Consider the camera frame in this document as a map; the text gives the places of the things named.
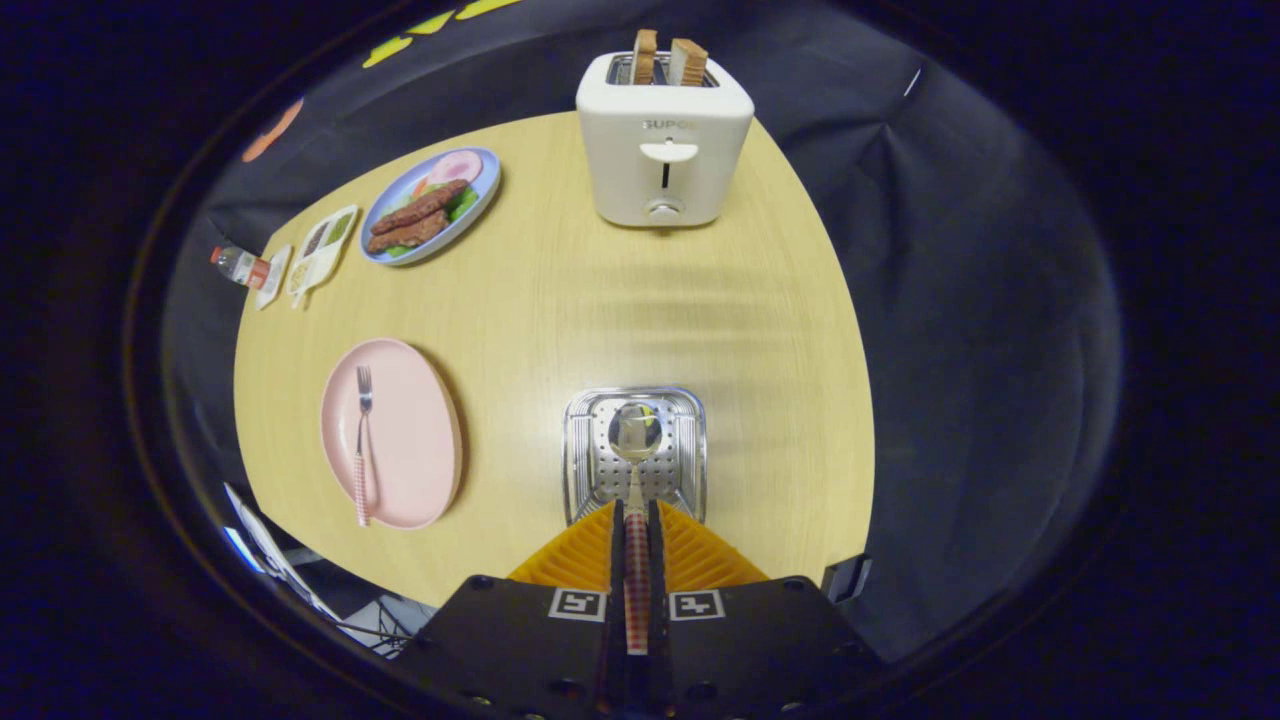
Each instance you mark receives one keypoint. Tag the clear water bottle red cap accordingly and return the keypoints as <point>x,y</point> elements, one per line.
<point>245,268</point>

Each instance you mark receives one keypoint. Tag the white divided condiment tray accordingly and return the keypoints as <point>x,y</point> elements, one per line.
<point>320,262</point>

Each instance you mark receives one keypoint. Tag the white toaster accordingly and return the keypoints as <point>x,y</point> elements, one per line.
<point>630,170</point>

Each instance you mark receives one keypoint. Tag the blue plate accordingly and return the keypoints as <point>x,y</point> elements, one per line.
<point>482,188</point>

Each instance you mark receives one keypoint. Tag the pink plate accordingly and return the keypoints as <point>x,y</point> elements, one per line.
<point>410,430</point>

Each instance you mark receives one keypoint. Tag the brown meat strip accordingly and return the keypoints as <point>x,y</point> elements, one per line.
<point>408,233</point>
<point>420,207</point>

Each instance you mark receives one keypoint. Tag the toast bread slice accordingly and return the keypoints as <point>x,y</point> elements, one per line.
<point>644,58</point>
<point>688,63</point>

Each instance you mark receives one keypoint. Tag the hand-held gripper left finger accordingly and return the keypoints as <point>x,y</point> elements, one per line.
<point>617,560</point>

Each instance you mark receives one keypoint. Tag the white square coaster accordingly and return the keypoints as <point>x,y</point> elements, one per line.
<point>275,282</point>

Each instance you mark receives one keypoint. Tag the metal cutlery drainer basket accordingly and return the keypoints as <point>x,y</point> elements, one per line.
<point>590,470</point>

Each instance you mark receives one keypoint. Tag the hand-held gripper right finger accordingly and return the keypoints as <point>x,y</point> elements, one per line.
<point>655,560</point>

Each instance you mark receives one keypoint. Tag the pink ham slice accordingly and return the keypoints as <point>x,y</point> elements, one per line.
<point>456,167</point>

